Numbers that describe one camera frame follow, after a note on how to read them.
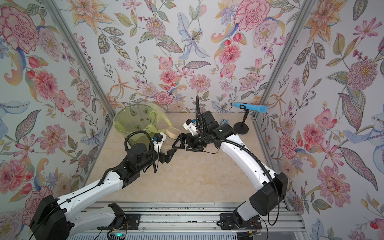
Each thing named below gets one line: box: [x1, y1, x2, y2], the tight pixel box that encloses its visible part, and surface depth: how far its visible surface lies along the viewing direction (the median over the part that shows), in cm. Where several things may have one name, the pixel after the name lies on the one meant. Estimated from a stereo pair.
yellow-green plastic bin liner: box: [113, 103, 173, 148], surface depth 90 cm
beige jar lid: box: [165, 127, 181, 140], surface depth 70 cm
